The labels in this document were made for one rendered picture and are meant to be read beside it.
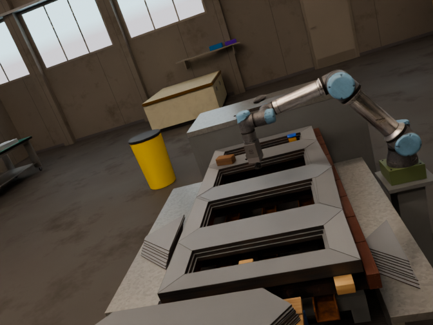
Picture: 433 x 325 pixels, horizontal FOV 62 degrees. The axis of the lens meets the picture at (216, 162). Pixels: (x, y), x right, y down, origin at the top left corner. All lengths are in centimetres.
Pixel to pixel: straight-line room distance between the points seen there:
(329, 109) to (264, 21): 737
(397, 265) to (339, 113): 147
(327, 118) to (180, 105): 570
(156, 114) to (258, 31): 351
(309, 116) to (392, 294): 159
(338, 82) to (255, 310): 106
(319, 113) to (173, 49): 781
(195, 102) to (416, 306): 709
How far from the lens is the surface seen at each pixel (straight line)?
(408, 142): 191
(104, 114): 1117
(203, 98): 804
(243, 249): 157
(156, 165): 489
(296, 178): 195
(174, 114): 823
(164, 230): 205
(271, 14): 997
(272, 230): 156
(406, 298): 145
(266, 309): 124
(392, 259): 156
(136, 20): 1042
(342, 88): 178
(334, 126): 278
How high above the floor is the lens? 168
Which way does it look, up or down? 19 degrees down
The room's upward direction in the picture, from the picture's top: 19 degrees counter-clockwise
